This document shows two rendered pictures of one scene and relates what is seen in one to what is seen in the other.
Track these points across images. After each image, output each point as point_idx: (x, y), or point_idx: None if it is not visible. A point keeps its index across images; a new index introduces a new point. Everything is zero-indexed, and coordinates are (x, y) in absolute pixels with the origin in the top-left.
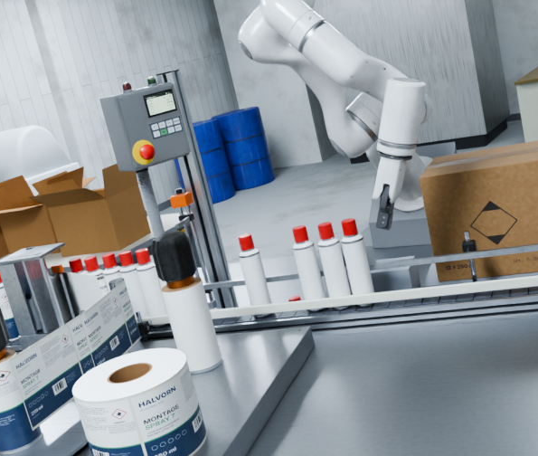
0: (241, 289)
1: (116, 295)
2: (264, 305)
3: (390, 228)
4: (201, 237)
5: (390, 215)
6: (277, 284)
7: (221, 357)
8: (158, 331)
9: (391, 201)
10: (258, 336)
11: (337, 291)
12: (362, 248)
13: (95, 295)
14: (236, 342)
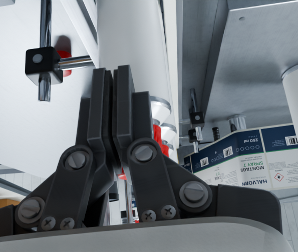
0: (12, 118)
1: (274, 182)
2: (175, 89)
3: (119, 68)
4: (108, 204)
5: (132, 129)
6: None
7: None
8: (179, 125)
9: (288, 243)
10: (238, 57)
11: (162, 23)
12: (146, 71)
13: (205, 181)
14: (249, 69)
